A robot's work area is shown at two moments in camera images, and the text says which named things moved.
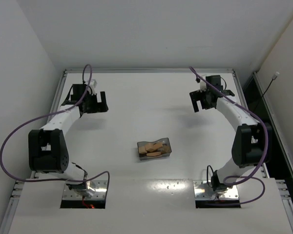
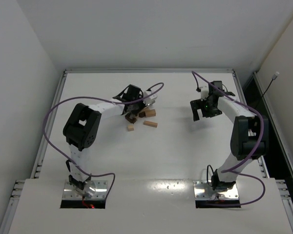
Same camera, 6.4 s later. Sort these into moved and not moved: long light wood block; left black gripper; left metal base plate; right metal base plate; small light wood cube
Moved: left black gripper; small light wood cube; long light wood block
Not moved: left metal base plate; right metal base plate
